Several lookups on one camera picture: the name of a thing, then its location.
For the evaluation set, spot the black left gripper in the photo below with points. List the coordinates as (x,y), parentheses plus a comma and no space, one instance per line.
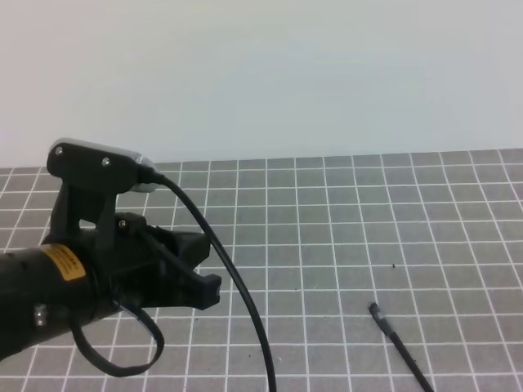
(151,268)

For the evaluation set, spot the black pen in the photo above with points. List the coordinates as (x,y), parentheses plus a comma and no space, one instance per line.
(388,331)

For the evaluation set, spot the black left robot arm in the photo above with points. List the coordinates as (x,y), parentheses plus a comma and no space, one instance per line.
(49,290)

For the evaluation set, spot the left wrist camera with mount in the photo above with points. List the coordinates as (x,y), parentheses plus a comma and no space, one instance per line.
(92,176)

